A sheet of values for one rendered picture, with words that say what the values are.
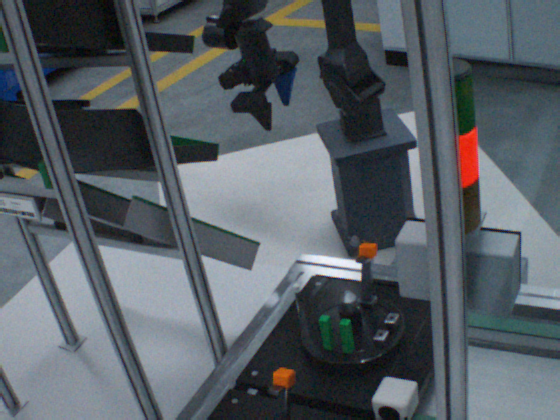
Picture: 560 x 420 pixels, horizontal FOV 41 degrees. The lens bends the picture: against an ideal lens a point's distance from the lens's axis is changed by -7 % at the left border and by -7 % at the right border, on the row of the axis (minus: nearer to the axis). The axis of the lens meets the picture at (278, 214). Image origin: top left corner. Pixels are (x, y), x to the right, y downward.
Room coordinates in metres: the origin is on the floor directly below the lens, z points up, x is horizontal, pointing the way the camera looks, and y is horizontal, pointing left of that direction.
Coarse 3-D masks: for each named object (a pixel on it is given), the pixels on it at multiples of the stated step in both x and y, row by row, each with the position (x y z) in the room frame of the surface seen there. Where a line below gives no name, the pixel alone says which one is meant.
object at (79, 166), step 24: (0, 120) 0.88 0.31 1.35; (24, 120) 0.84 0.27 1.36; (72, 120) 0.81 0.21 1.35; (96, 120) 0.84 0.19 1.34; (120, 120) 0.86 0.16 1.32; (0, 144) 0.87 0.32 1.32; (24, 144) 0.83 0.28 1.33; (72, 144) 0.81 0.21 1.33; (96, 144) 0.83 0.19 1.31; (120, 144) 0.86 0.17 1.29; (144, 144) 0.88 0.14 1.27; (192, 144) 1.00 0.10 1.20; (216, 144) 0.97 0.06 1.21; (72, 168) 0.80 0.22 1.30; (96, 168) 0.82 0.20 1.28; (120, 168) 0.85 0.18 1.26
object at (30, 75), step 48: (0, 0) 0.73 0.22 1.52; (144, 48) 0.87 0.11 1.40; (48, 96) 0.73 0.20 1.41; (144, 96) 0.87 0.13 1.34; (48, 144) 0.72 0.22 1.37; (96, 240) 0.74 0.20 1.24; (192, 240) 0.88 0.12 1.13; (48, 288) 1.04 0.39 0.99; (96, 288) 0.73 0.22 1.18; (192, 288) 0.87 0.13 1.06; (0, 384) 0.90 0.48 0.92; (144, 384) 0.73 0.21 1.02
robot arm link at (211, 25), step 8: (232, 0) 1.35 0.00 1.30; (224, 8) 1.37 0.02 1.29; (232, 8) 1.35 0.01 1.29; (208, 16) 1.44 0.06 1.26; (216, 16) 1.44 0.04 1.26; (224, 16) 1.36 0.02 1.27; (232, 16) 1.35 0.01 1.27; (208, 24) 1.44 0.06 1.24; (216, 24) 1.39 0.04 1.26; (224, 24) 1.37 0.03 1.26; (232, 24) 1.39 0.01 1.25; (208, 32) 1.42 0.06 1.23; (216, 32) 1.41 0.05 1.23; (224, 32) 1.39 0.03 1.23; (208, 40) 1.42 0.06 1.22; (216, 40) 1.41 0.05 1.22; (224, 40) 1.39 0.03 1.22; (224, 48) 1.41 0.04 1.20; (232, 48) 1.41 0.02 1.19
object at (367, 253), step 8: (360, 248) 0.86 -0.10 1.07; (368, 248) 0.86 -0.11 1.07; (376, 248) 0.86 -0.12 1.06; (360, 256) 0.86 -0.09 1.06; (368, 256) 0.85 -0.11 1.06; (368, 264) 0.85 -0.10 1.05; (368, 272) 0.85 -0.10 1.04; (368, 280) 0.85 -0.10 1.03; (368, 288) 0.84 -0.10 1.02; (368, 296) 0.84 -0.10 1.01
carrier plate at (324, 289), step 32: (320, 288) 0.93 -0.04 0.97; (352, 288) 0.91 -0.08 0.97; (384, 288) 0.90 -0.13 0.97; (288, 320) 0.87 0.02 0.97; (416, 320) 0.81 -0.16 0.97; (256, 352) 0.81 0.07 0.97; (288, 352) 0.80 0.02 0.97; (416, 352) 0.75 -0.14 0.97; (256, 384) 0.75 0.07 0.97; (320, 384) 0.73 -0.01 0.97; (352, 384) 0.71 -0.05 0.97; (352, 416) 0.68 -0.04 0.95
